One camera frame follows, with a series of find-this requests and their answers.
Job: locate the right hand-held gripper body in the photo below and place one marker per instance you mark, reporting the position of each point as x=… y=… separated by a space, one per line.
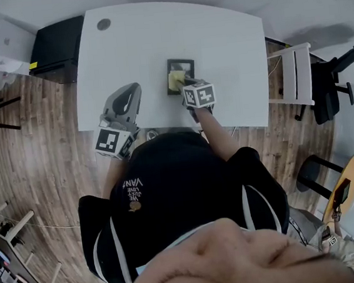
x=199 y=95

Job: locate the person's black printed shirt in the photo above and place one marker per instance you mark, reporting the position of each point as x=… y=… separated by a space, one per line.
x=182 y=193

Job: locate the round wooden table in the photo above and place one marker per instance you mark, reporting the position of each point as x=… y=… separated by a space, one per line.
x=353 y=169

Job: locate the black office chair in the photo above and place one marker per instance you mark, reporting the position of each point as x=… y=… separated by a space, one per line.
x=325 y=90

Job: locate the person's right forearm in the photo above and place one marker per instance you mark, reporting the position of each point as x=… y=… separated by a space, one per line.
x=217 y=135

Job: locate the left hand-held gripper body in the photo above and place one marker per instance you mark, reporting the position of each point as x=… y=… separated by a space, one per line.
x=114 y=141

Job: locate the black round stool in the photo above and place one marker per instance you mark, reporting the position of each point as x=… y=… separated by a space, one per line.
x=309 y=172

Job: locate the person's face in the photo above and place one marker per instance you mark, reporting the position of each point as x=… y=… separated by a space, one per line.
x=233 y=257

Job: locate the white wooden chair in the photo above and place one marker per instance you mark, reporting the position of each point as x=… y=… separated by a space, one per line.
x=300 y=74

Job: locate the black tablet on stand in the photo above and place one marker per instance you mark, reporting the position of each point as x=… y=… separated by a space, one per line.
x=343 y=190

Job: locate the black cabinet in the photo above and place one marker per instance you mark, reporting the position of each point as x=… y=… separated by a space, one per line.
x=57 y=45

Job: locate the cluttered dark desk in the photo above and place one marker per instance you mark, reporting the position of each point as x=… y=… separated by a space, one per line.
x=7 y=265

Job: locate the yellow cloth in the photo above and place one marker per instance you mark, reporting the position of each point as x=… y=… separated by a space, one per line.
x=175 y=79

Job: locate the large white cardboard box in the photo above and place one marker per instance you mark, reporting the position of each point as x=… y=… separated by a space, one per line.
x=6 y=45

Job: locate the person's left forearm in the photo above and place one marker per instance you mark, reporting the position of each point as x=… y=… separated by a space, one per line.
x=113 y=176

